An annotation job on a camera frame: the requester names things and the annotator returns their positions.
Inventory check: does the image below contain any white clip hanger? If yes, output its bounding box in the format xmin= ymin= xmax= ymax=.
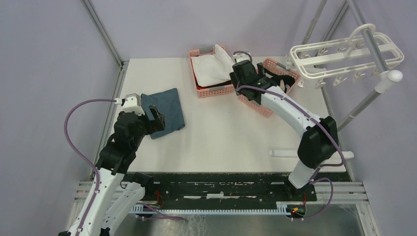
xmin=286 ymin=24 xmax=405 ymax=88

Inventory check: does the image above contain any black underwear beige waistband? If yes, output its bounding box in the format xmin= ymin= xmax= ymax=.
xmin=266 ymin=72 xmax=295 ymax=93

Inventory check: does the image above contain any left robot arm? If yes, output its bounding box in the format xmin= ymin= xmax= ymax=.
xmin=59 ymin=105 xmax=165 ymax=236

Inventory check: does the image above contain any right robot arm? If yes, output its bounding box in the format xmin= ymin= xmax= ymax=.
xmin=230 ymin=60 xmax=340 ymax=201

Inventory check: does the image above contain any pink basket with underwear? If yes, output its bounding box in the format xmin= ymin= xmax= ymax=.
xmin=237 ymin=58 xmax=300 ymax=118

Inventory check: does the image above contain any folded blue-grey cloth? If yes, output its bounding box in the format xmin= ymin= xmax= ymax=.
xmin=141 ymin=88 xmax=185 ymax=140

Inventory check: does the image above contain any white crumpled cloth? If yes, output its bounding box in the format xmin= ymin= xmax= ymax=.
xmin=191 ymin=44 xmax=234 ymax=88

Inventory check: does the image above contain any pink basket with white cloth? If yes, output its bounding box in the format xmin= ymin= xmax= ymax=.
xmin=188 ymin=46 xmax=234 ymax=98

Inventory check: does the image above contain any metal drying rack stand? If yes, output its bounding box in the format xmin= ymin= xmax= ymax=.
xmin=269 ymin=0 xmax=404 ymax=160

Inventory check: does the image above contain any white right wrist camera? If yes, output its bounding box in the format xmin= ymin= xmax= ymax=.
xmin=233 ymin=53 xmax=251 ymax=63

